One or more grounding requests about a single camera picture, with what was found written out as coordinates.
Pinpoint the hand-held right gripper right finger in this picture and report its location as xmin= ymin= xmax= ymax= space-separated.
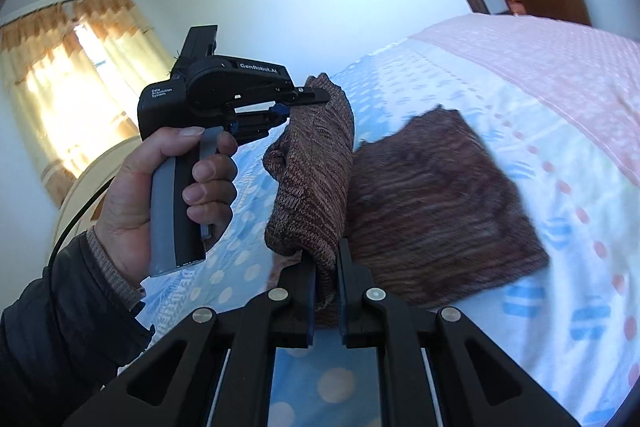
xmin=336 ymin=237 xmax=581 ymax=427

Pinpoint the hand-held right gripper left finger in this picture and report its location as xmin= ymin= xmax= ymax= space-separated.
xmin=62 ymin=252 xmax=318 ymax=427

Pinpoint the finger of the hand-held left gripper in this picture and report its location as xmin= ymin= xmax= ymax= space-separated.
xmin=231 ymin=103 xmax=292 ymax=144
xmin=234 ymin=84 xmax=332 ymax=110

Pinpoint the brown knitted sweater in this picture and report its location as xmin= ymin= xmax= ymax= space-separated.
xmin=262 ymin=72 xmax=552 ymax=330

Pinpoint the person's left forearm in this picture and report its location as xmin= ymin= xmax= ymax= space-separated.
xmin=0 ymin=227 xmax=157 ymax=427

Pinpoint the person's left hand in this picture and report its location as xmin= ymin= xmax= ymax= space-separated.
xmin=92 ymin=126 xmax=239 ymax=289

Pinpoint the cream curved bed board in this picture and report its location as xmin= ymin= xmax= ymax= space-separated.
xmin=52 ymin=134 xmax=145 ymax=240

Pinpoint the yellow patterned curtain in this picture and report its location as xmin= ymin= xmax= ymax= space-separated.
xmin=0 ymin=0 xmax=172 ymax=208

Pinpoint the blue pink printed blanket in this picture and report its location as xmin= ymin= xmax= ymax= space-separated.
xmin=134 ymin=12 xmax=640 ymax=427

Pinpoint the black cable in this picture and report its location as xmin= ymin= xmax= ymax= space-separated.
xmin=47 ymin=179 xmax=120 ymax=269

